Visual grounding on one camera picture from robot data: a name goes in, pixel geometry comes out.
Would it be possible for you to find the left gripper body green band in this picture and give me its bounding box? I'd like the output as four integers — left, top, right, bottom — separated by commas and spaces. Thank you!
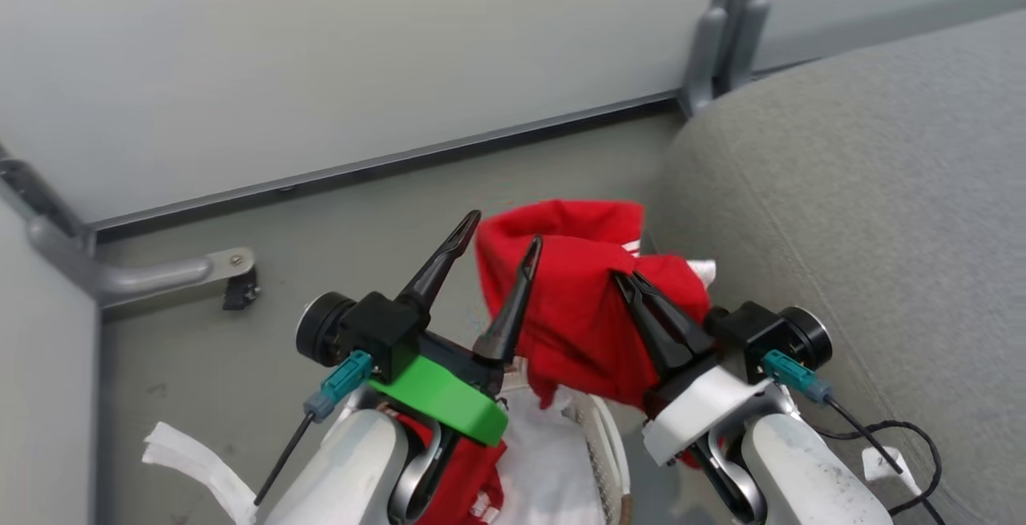
367, 331, 511, 447

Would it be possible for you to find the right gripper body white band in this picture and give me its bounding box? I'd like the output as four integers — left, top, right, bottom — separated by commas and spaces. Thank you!
640, 347, 776, 467

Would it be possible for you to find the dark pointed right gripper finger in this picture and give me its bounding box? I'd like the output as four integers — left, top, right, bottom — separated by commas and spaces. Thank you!
631, 271, 718, 357
613, 271, 697, 375

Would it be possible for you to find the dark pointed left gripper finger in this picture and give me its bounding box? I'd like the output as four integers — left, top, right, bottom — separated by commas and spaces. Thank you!
471, 235, 544, 366
395, 209, 483, 327

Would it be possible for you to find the red garment with white stripes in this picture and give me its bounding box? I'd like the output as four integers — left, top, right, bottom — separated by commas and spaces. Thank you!
474, 199, 719, 415

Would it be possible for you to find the white laundry basket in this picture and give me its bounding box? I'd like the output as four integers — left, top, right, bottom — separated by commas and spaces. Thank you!
573, 391, 636, 525

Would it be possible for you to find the red garment with white label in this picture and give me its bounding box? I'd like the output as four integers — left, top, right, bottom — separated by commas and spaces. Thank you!
391, 411, 509, 525

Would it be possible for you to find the small black floor glide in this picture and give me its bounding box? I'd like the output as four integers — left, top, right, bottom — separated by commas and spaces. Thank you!
222, 267, 262, 312

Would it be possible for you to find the grey fabric sofa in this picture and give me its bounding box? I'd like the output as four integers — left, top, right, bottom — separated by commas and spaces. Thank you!
641, 8, 1026, 525

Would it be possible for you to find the white cloth strip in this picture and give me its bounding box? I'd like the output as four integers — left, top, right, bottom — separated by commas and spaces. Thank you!
142, 421, 259, 525

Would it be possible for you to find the grey metal partition foot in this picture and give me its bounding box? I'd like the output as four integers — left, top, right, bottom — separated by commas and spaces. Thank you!
24, 216, 257, 311

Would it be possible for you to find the teal left cable connector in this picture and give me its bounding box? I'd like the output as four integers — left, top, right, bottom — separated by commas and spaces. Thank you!
303, 349, 375, 424

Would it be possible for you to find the teal cable connector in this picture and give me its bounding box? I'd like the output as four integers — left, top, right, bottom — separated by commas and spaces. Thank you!
303, 349, 375, 424
761, 349, 834, 406

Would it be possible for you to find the teal right cable connector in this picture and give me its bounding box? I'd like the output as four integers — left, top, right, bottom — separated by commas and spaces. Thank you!
761, 349, 834, 406

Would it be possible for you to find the grey partition bottom rail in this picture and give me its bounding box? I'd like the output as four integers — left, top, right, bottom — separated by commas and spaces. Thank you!
80, 91, 687, 242

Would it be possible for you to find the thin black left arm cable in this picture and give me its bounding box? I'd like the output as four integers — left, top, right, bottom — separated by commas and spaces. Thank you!
252, 413, 316, 508

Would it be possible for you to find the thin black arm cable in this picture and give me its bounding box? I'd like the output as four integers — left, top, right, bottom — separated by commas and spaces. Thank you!
811, 397, 948, 525
252, 413, 316, 508

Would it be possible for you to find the white cable tag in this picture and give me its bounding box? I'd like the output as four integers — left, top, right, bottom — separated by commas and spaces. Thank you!
861, 446, 916, 485

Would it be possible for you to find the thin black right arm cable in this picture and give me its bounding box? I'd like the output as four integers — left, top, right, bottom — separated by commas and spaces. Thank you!
811, 397, 948, 525

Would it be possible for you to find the grey partition post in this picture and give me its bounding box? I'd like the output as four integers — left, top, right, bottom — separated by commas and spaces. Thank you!
680, 0, 777, 119

